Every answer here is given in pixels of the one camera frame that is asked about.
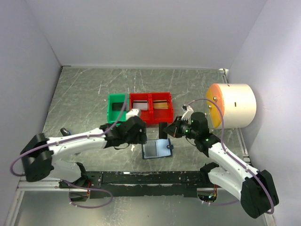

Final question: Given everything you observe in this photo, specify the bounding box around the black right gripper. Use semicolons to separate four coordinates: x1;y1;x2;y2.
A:
163;116;198;139

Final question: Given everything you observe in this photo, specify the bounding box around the thin card edge-on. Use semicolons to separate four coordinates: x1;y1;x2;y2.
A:
158;122;168;139

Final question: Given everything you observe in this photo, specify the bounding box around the blue leather card holder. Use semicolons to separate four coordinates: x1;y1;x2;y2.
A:
142;138;174;159

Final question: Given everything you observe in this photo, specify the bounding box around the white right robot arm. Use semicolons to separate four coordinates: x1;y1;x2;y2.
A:
163;112;279;218

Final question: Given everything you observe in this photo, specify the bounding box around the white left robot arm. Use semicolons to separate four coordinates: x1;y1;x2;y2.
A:
20;109;147;188

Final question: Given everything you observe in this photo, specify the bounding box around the silver credit card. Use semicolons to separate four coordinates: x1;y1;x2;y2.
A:
132;100;149;111

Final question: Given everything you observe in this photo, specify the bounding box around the gold credit card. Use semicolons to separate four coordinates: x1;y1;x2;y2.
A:
153;100;168;110

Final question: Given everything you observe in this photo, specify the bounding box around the black credit card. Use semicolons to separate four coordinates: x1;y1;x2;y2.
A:
111;102;124;111

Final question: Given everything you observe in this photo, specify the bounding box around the red plastic bin right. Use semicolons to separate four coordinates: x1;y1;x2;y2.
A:
150;92;174;124

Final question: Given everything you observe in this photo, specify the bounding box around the red plastic bin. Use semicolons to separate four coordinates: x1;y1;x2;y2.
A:
129;93;153;125
150;92;174;124

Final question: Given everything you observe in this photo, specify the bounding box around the red plastic bin middle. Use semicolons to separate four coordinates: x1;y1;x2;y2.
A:
129;93;153;125

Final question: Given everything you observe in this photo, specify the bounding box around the green plastic bin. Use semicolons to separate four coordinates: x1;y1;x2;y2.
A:
107;93;129;123

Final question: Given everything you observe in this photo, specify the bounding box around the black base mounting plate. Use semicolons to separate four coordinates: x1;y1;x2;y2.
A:
74;162;217;199

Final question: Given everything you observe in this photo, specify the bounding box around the cream cylinder orange yellow face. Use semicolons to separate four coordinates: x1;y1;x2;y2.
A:
205;83;256;129

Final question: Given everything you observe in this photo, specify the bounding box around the aluminium rail frame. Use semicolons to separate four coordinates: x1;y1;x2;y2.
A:
19;66;279;226

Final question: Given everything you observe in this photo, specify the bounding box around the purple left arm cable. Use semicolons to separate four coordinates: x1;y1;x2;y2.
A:
9;93;130;209

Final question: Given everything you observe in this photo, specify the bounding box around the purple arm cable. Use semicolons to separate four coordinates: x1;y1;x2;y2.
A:
9;93;130;209
188;98;276;215

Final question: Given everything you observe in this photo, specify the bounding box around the blue black handled tool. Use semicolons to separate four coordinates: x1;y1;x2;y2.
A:
60;128;71;137

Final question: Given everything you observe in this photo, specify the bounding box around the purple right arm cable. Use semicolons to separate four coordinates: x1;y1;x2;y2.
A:
188;98;276;215

